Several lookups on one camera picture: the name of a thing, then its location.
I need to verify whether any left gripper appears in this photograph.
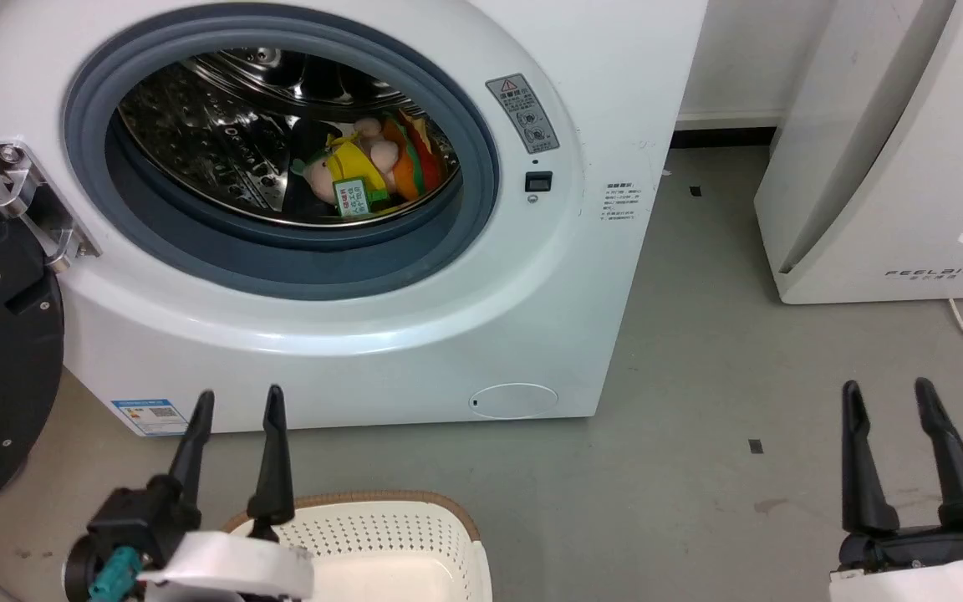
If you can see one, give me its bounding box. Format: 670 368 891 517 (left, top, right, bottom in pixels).
64 385 316 602

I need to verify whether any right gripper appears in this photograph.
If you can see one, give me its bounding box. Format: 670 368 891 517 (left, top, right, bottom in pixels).
830 377 963 602

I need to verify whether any white perforated laundry basket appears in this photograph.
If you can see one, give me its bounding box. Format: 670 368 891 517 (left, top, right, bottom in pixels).
222 491 495 602

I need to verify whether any white front-load washing machine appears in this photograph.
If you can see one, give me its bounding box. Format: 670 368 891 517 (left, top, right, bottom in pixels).
0 0 710 437

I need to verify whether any black round washing machine door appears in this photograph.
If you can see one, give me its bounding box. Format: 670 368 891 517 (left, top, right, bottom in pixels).
0 166 66 538

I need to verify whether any yellow and pink plush toy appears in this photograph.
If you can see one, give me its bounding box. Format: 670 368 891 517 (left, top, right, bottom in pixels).
292 117 403 210

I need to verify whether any orange burger plush toy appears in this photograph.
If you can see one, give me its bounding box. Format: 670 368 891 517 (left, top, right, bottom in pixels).
381 109 447 202

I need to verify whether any blue energy label sticker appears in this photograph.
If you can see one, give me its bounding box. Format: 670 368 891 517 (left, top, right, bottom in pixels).
110 399 191 437

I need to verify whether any grey rubber door gasket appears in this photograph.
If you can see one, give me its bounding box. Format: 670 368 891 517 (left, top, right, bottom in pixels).
63 15 501 302

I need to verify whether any black cloth item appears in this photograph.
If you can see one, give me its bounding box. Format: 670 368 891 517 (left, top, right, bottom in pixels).
281 119 340 220

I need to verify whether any oval white filter cover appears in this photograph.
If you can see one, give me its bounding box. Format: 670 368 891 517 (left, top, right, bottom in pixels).
469 383 559 420

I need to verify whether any green hang tag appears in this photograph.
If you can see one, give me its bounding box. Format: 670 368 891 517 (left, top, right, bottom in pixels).
333 178 390 221

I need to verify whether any white floor appliance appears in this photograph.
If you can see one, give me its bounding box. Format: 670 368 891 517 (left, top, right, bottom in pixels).
753 0 963 305

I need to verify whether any metal door hinge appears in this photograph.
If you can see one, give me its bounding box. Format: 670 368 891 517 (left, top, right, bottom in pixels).
0 140 103 273

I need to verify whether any stainless steel washer drum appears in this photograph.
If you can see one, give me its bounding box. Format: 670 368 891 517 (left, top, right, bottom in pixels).
118 48 461 228

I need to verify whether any small printed text label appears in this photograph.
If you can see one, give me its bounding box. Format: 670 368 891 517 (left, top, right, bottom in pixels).
601 181 638 225

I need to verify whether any grey warning sticker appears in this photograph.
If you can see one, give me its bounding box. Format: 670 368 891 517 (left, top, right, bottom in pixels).
486 74 560 155

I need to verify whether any teal cable connector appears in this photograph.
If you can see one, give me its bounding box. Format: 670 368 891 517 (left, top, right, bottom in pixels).
95 545 145 599

